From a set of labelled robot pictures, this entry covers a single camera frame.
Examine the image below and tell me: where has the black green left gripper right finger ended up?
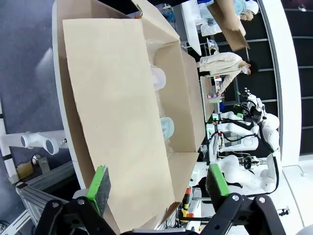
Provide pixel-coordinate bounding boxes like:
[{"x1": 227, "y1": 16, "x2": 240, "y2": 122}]
[{"x1": 200, "y1": 163, "x2": 287, "y2": 235}]

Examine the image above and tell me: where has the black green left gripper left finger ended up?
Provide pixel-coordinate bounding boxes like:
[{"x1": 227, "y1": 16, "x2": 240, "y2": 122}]
[{"x1": 34, "y1": 165, "x2": 118, "y2": 235}]

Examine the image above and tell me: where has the brown cardboard shipping box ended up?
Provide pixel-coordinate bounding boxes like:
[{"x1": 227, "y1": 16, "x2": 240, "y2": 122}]
[{"x1": 52, "y1": 0, "x2": 207, "y2": 233}]

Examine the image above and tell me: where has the round metal foot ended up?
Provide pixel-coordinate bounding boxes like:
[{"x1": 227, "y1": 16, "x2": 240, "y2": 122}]
[{"x1": 31, "y1": 153, "x2": 50, "y2": 173}]

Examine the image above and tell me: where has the small brown cardboard block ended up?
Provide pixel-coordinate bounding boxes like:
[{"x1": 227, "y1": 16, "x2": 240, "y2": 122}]
[{"x1": 16, "y1": 161, "x2": 34, "y2": 180}]

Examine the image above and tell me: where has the person in beige jacket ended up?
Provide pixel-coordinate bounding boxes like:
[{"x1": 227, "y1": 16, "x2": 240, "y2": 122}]
[{"x1": 196, "y1": 51, "x2": 259, "y2": 96}]

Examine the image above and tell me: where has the clear bubble wrap sheet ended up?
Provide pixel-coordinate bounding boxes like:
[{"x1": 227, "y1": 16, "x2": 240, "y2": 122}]
[{"x1": 144, "y1": 38, "x2": 177, "y2": 160}]

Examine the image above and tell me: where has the white side table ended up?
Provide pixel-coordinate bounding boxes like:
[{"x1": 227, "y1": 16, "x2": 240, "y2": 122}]
[{"x1": 180, "y1": 0, "x2": 203, "y2": 56}]

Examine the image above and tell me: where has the open brown cardboard box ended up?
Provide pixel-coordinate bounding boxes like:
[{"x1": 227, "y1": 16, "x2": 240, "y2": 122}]
[{"x1": 207, "y1": 0, "x2": 251, "y2": 52}]

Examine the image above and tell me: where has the person in light blue coat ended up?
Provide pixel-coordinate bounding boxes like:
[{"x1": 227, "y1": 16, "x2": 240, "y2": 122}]
[{"x1": 197, "y1": 0, "x2": 259, "y2": 26}]

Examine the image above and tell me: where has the aluminium profile frame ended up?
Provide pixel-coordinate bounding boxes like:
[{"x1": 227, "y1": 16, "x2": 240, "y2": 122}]
[{"x1": 15, "y1": 160, "x2": 83, "y2": 235}]

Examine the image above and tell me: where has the white tubular camera stand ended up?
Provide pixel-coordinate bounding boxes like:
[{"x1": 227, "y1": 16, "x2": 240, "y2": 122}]
[{"x1": 0, "y1": 97, "x2": 68, "y2": 185}]

